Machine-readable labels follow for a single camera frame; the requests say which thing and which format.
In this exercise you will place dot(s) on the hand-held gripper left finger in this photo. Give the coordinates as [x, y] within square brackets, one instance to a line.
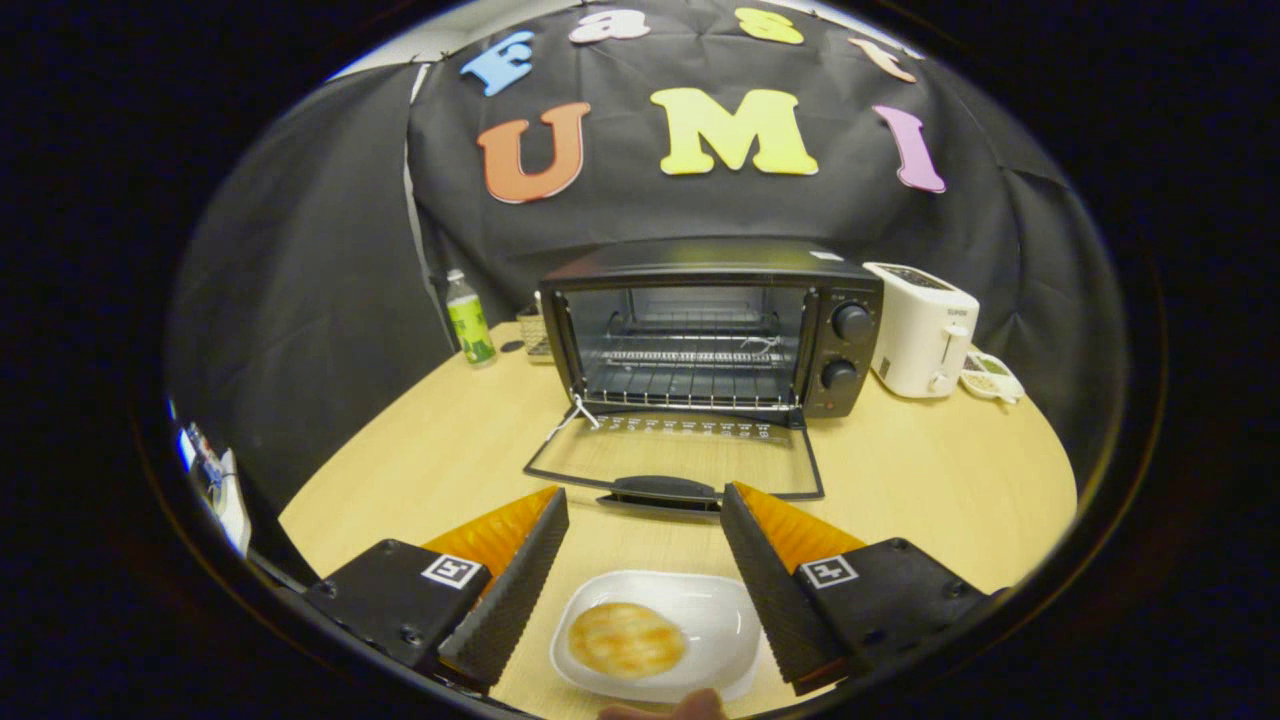
[510, 600]

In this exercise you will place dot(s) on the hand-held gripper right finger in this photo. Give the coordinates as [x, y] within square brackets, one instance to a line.
[775, 600]

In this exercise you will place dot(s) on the golden bread bun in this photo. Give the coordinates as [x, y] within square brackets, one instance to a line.
[627, 640]

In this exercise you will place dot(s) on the black toaster oven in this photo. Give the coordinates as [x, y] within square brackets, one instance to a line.
[850, 285]

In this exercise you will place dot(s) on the white pop-up toaster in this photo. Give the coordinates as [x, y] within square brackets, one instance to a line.
[915, 330]

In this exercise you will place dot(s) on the white plate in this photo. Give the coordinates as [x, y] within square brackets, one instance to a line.
[715, 620]

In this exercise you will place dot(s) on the small clear glass container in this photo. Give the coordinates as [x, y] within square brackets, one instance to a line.
[537, 335]

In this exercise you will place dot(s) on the green label plastic bottle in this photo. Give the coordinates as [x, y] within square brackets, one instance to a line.
[470, 325]

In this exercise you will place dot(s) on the black backdrop cloth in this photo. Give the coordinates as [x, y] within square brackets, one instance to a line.
[330, 260]

